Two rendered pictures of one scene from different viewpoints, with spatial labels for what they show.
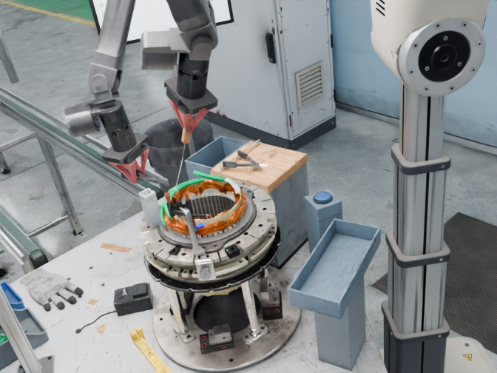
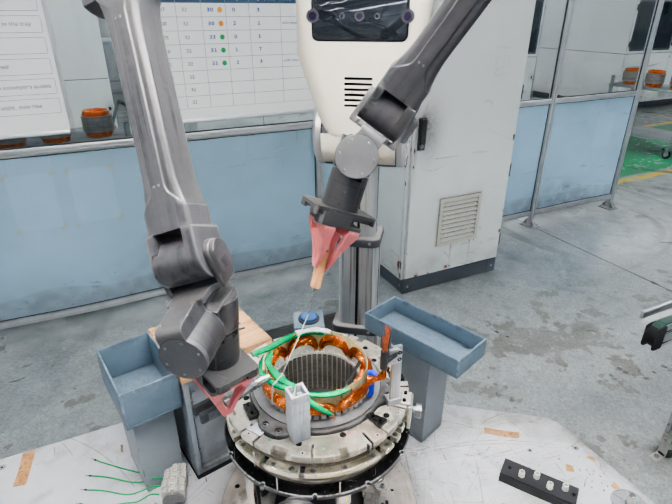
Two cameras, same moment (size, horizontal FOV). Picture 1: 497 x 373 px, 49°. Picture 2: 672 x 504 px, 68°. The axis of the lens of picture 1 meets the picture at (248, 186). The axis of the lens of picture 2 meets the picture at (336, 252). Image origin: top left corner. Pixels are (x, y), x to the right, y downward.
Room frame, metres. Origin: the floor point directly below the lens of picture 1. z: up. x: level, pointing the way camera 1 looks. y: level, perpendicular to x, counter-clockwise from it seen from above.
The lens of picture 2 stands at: (0.88, 0.77, 1.68)
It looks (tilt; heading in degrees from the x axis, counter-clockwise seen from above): 26 degrees down; 281
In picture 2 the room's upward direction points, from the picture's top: straight up
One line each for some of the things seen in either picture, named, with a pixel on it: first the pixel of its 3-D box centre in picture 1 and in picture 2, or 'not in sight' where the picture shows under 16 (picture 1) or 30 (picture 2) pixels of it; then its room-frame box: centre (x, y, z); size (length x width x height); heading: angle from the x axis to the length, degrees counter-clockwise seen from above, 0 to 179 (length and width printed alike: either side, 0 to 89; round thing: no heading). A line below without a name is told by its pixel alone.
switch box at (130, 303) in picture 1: (133, 297); not in sight; (1.13, 0.36, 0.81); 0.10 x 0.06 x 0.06; 94
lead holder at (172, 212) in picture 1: (180, 207); (386, 352); (0.92, 0.14, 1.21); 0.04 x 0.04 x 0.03; 39
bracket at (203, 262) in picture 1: (205, 268); (406, 409); (0.89, 0.12, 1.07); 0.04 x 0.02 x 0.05; 87
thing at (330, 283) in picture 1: (339, 306); (418, 376); (0.87, -0.16, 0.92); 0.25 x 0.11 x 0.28; 146
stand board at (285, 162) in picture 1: (259, 165); (209, 338); (1.31, -0.04, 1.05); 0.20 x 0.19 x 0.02; 48
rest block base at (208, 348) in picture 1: (216, 340); not in sight; (0.93, 0.14, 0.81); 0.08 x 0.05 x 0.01; 93
